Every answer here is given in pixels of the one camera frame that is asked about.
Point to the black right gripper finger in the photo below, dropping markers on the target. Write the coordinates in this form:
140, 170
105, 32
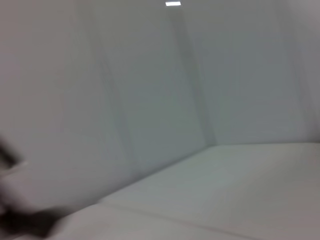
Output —
7, 155

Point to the black shirt with FREE print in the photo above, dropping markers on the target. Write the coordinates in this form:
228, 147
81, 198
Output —
25, 222

